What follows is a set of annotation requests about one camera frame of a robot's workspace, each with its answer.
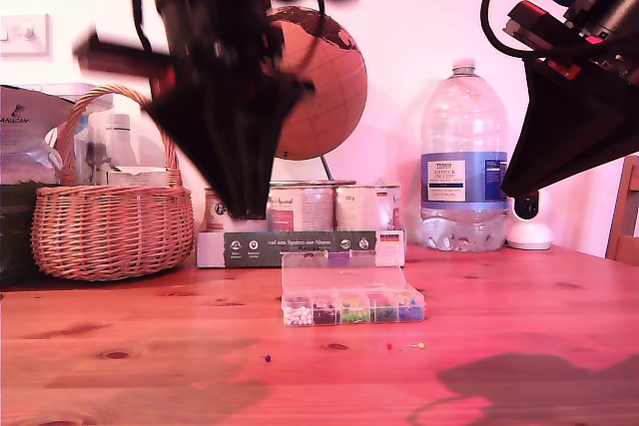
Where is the cork globe on stand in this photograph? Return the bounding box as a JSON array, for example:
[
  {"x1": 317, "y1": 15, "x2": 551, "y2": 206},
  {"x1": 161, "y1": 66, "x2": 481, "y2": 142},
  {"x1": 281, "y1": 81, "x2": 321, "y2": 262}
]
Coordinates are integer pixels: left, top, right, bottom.
[{"x1": 267, "y1": 5, "x2": 369, "y2": 188}]

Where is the tin can with black label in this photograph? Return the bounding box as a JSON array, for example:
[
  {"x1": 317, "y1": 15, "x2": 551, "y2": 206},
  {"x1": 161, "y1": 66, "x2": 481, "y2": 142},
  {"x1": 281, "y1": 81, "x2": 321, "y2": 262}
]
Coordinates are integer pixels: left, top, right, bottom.
[{"x1": 204, "y1": 188, "x2": 271, "y2": 233}]

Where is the white carton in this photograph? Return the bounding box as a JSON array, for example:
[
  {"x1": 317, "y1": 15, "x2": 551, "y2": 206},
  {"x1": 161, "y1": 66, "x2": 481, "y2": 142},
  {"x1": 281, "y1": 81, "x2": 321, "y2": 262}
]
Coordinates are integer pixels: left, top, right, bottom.
[{"x1": 107, "y1": 166, "x2": 171, "y2": 189}]

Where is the white plastic bottle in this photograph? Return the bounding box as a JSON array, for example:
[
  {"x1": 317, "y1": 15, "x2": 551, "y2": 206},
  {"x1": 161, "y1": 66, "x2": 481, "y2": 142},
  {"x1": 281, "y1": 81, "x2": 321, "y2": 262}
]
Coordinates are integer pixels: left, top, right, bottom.
[{"x1": 107, "y1": 115, "x2": 139, "y2": 171}]

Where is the tin can with red label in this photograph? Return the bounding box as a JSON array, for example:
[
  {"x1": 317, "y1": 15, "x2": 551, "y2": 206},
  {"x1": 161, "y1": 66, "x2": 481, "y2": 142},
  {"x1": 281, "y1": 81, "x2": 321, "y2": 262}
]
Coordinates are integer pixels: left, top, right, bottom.
[{"x1": 267, "y1": 186, "x2": 335, "y2": 233}]

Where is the large clear water bottle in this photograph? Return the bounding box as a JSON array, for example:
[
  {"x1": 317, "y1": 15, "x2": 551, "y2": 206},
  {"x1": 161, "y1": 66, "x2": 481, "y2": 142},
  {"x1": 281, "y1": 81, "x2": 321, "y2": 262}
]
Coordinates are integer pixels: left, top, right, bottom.
[{"x1": 418, "y1": 59, "x2": 509, "y2": 253}]

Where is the wooden chair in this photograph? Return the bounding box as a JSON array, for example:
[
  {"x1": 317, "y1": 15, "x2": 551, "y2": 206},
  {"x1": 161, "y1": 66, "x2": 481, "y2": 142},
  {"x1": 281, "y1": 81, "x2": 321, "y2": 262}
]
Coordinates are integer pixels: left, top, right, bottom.
[{"x1": 604, "y1": 156, "x2": 639, "y2": 267}]

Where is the clear plastic container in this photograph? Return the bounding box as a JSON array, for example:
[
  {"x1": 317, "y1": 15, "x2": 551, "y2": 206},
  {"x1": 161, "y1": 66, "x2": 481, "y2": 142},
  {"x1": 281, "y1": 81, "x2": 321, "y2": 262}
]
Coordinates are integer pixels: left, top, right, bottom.
[{"x1": 43, "y1": 83, "x2": 116, "y2": 187}]

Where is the tin can with white label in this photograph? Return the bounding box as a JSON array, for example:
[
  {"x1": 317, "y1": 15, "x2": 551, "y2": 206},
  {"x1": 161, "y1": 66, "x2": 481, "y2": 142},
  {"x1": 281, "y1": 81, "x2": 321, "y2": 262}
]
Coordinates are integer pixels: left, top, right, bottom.
[
  {"x1": 334, "y1": 187, "x2": 388, "y2": 232},
  {"x1": 384, "y1": 186, "x2": 402, "y2": 232}
]

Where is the cardboard can tray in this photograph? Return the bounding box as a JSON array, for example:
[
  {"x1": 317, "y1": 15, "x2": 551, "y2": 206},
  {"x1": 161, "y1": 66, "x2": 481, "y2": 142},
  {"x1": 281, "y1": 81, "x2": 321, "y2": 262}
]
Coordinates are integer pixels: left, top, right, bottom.
[{"x1": 197, "y1": 229, "x2": 406, "y2": 270}]

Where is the clear plastic pin organizer box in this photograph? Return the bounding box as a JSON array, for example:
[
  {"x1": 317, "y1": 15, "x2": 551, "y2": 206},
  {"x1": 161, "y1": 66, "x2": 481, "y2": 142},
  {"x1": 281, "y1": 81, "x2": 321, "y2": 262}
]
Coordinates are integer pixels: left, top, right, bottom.
[{"x1": 281, "y1": 251, "x2": 426, "y2": 328}]

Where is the dark pet food bag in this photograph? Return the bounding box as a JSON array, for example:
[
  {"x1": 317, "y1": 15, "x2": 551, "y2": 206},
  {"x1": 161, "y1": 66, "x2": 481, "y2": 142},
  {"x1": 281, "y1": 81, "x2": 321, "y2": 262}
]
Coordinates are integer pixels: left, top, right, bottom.
[{"x1": 0, "y1": 85, "x2": 80, "y2": 292}]

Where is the small white round camera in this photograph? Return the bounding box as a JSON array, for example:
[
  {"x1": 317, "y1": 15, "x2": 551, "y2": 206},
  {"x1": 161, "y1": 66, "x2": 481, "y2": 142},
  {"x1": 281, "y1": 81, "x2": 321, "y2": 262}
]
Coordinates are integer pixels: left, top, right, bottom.
[{"x1": 506, "y1": 192, "x2": 554, "y2": 251}]

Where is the wicker basket with handle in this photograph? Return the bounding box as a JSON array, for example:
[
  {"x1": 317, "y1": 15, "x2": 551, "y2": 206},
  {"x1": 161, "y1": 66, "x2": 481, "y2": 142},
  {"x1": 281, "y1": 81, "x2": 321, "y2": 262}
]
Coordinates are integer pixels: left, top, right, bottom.
[{"x1": 30, "y1": 85, "x2": 196, "y2": 282}]

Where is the white light switch plate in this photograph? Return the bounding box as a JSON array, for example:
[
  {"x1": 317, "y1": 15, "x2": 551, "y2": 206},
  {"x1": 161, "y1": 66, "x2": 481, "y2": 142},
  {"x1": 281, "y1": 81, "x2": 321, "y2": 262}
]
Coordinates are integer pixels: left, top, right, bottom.
[{"x1": 0, "y1": 14, "x2": 53, "y2": 62}]

